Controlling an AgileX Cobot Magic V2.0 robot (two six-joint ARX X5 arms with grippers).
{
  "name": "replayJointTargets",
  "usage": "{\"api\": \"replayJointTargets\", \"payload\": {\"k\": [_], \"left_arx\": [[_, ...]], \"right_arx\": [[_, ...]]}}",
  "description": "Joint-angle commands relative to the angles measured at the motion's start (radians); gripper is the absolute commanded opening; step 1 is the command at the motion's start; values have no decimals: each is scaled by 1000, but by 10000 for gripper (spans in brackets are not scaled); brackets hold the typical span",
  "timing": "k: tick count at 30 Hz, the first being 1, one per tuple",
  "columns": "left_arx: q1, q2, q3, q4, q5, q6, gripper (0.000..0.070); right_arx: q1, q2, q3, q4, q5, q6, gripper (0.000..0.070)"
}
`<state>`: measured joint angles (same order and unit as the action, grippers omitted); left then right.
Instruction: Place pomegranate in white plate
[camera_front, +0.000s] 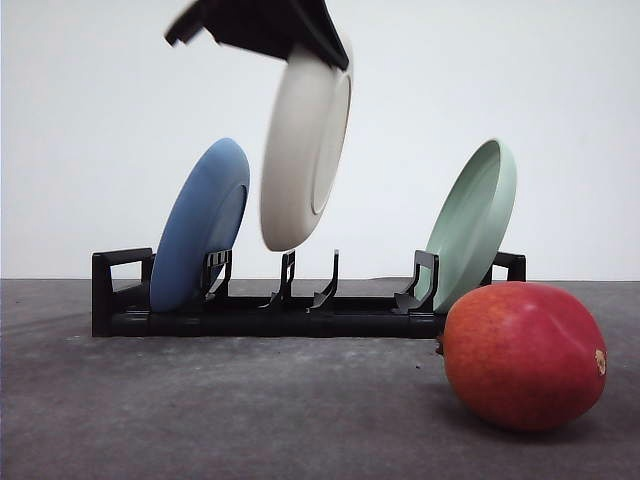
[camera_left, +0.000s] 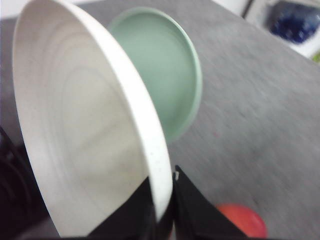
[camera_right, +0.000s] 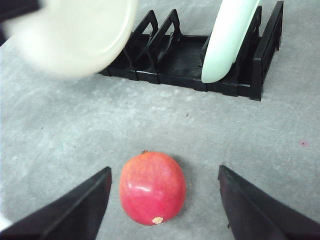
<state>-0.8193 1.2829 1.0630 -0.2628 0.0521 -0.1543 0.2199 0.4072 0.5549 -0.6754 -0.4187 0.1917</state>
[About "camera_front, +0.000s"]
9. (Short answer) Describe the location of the black gripper finger holding plate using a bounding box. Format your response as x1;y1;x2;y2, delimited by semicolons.
165;0;350;69

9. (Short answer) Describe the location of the white plate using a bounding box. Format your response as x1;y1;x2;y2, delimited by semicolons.
260;43;353;252

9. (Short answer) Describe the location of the red pomegranate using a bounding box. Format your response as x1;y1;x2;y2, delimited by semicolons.
443;282;608;432

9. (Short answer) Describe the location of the blue plate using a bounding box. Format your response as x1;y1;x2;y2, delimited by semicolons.
150;137;251;313

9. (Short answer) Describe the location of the green plate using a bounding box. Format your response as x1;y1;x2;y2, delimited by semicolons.
415;139;517;312

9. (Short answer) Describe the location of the black plastic plate rack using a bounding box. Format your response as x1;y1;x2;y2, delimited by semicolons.
91;247;527;339

